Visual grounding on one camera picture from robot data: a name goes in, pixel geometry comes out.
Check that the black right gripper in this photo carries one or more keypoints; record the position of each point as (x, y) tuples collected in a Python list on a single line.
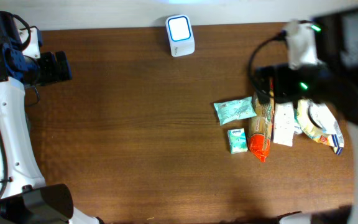
[(278, 84)]

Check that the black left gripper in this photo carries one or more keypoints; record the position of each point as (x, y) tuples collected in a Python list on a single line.
[(62, 65)]

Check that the white tube with tan cap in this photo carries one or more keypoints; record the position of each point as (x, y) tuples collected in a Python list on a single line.
[(283, 124)]

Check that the cream and blue chip bag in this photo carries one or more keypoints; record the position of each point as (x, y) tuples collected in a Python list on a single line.
[(319, 124)]

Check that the orange and tan snack package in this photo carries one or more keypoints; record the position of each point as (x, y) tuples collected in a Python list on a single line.
[(260, 128)]

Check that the teal crinkled wipes packet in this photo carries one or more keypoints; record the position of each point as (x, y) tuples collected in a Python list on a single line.
[(234, 110)]

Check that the small teal tissue pack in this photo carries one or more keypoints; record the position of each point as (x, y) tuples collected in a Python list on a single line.
[(297, 128), (237, 141)]

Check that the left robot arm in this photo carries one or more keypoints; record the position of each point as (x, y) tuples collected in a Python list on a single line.
[(24, 195)]

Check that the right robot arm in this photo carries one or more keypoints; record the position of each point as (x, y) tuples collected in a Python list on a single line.
[(322, 67)]

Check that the white barcode scanner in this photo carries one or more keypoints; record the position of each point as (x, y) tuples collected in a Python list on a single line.
[(180, 35)]

